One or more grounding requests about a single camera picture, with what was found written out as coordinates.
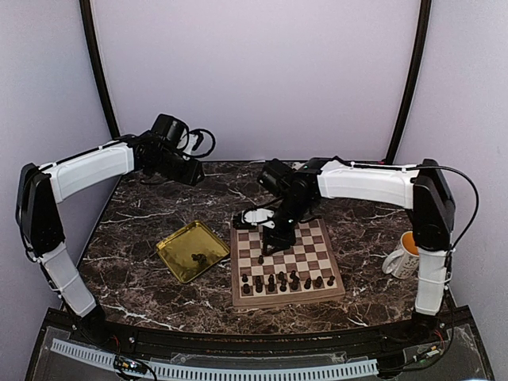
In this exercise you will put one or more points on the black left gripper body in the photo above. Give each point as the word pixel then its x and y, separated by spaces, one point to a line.
pixel 167 167

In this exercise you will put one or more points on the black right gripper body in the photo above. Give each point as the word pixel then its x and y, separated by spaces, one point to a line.
pixel 289 234

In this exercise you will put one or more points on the gold metal tray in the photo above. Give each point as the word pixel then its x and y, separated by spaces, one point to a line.
pixel 175 251

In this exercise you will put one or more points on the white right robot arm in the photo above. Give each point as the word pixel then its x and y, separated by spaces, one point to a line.
pixel 420 189

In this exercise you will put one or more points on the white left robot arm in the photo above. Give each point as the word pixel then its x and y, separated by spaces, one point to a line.
pixel 170 149

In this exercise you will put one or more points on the wooden chess board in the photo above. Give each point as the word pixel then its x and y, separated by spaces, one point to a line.
pixel 305 273

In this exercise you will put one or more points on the pile of dark chess pieces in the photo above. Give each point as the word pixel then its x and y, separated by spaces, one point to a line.
pixel 199 258

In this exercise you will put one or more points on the white mug orange inside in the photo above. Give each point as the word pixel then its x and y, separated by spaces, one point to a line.
pixel 404 260

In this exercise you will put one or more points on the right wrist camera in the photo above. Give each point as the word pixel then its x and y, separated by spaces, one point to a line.
pixel 251 218

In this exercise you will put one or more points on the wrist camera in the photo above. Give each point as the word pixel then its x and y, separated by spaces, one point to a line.
pixel 251 218
pixel 188 141

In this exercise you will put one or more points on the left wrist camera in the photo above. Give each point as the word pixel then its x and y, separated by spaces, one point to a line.
pixel 188 141

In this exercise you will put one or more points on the black front rail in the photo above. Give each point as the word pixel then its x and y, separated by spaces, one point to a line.
pixel 164 343

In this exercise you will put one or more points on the left black frame post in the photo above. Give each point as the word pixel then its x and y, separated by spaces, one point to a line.
pixel 95 59

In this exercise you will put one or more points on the black frame post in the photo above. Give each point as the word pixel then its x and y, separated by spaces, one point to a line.
pixel 411 80
pixel 95 59

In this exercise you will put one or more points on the white slotted cable duct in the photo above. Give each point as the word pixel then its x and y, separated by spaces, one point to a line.
pixel 212 368

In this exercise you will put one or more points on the right black frame post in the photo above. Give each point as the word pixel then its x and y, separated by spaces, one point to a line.
pixel 411 80

